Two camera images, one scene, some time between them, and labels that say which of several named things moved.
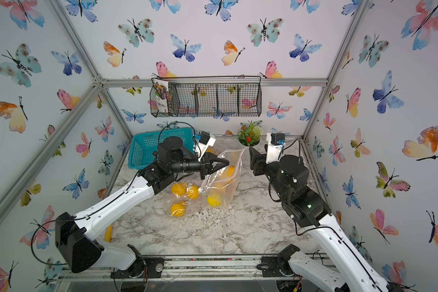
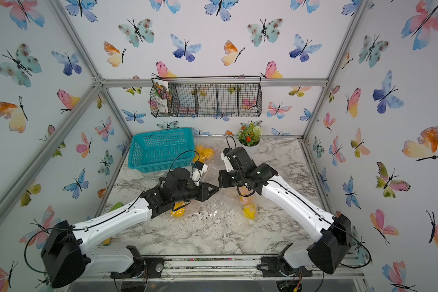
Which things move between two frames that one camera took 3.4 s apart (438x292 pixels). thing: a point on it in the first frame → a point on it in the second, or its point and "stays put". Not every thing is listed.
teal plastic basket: (143, 146) stays put
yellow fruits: (214, 200) → (249, 212)
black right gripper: (260, 163) → (222, 178)
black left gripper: (208, 168) → (203, 194)
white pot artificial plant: (249, 135) stays put
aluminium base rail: (244, 268) stays put
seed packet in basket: (161, 90) stays put
